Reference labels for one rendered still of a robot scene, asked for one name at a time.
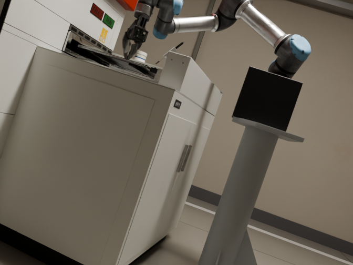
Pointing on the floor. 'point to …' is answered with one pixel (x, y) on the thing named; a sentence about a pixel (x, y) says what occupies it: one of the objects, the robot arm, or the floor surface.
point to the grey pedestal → (241, 195)
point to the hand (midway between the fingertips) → (126, 57)
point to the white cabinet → (96, 163)
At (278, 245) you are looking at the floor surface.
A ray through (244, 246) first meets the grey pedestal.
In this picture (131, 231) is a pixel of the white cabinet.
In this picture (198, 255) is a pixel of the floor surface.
